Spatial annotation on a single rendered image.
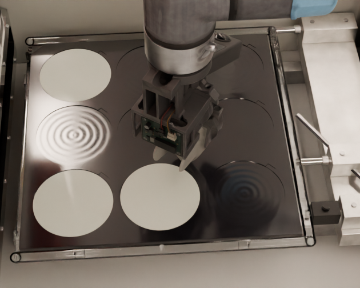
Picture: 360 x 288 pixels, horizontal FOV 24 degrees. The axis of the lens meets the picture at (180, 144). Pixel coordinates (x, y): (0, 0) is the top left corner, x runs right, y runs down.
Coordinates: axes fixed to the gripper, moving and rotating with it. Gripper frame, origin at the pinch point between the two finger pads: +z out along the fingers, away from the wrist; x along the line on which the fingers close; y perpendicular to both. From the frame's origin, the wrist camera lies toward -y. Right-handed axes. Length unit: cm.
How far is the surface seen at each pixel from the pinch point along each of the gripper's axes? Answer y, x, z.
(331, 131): -14.5, 14.4, 3.2
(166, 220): 9.9, 2.4, 1.3
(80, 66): -6.6, -20.9, 1.3
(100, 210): 12.5, -5.4, 1.3
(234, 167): -1.4, 6.2, 1.3
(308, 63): -24.6, 6.6, 3.2
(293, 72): -24.9, 4.5, 6.6
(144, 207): 9.6, -0.8, 1.3
